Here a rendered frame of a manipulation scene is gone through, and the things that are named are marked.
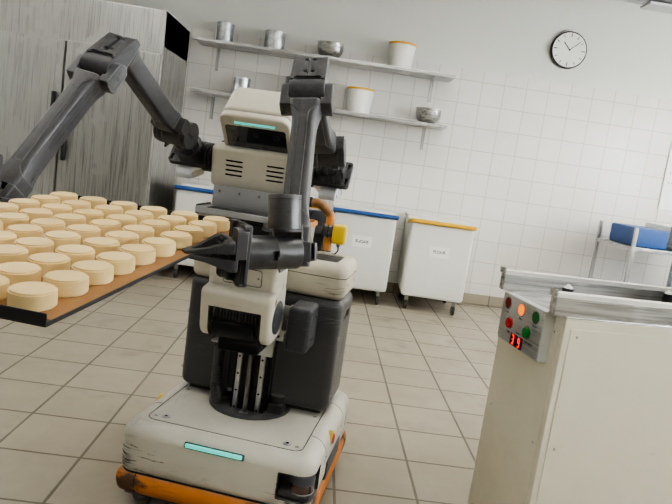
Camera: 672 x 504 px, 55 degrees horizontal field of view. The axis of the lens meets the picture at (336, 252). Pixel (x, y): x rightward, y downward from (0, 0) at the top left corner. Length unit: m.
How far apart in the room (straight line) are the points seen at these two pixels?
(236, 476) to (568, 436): 0.95
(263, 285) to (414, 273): 3.49
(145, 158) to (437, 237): 2.38
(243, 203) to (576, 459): 1.16
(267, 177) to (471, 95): 4.28
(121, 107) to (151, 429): 3.42
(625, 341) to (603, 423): 0.23
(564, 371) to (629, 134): 4.80
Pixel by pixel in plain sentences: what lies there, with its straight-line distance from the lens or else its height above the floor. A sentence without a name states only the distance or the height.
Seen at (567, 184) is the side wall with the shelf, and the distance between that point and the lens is 6.24.
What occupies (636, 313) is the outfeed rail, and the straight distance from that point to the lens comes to 1.88.
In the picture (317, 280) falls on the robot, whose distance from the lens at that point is 2.12.
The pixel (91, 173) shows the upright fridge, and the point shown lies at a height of 0.78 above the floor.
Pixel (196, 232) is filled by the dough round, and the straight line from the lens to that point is 1.08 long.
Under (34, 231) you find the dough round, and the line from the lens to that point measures 1.03.
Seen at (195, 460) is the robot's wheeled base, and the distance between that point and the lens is 2.06.
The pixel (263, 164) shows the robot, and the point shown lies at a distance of 1.86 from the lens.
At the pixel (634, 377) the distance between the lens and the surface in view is 1.92.
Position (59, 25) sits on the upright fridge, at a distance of 5.42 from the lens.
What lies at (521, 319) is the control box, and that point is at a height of 0.79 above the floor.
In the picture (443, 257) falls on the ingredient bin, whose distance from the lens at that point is 5.32.
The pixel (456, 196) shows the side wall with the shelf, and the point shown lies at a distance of 5.96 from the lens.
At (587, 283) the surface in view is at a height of 0.89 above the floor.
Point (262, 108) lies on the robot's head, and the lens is 1.83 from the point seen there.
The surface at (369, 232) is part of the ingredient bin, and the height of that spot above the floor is 0.60.
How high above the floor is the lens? 1.16
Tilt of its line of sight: 8 degrees down
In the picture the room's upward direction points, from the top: 8 degrees clockwise
